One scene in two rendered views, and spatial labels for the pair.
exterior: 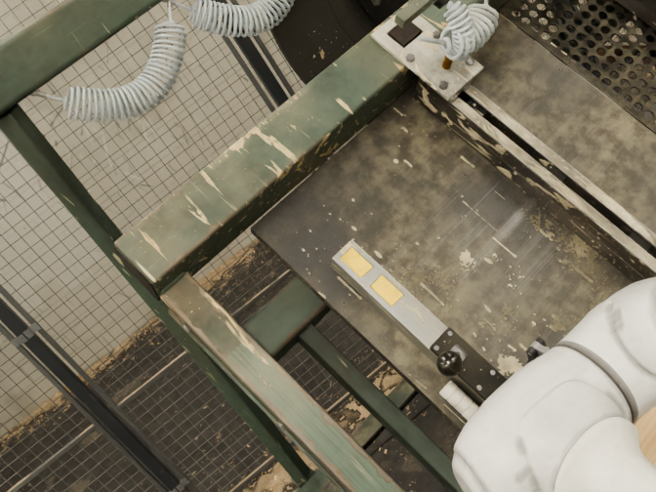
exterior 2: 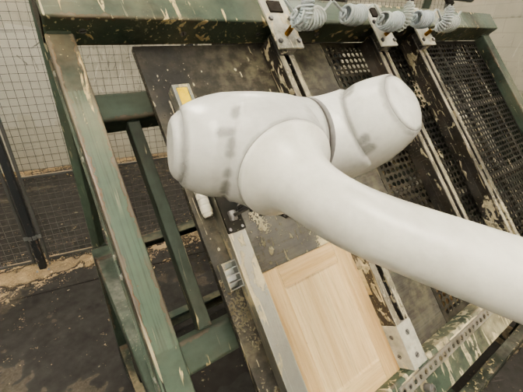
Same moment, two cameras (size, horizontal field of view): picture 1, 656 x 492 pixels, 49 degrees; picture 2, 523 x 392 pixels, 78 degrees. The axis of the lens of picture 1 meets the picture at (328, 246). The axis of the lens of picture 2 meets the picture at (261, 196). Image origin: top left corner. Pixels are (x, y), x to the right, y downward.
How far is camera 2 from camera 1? 45 cm
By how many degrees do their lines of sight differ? 14
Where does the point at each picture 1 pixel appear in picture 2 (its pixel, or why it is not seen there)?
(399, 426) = (159, 201)
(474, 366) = not seen: hidden behind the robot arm
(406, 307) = not seen: hidden behind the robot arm
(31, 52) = not seen: outside the picture
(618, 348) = (340, 107)
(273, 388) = (88, 125)
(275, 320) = (117, 103)
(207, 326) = (65, 68)
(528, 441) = (244, 110)
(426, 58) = (279, 23)
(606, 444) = (308, 137)
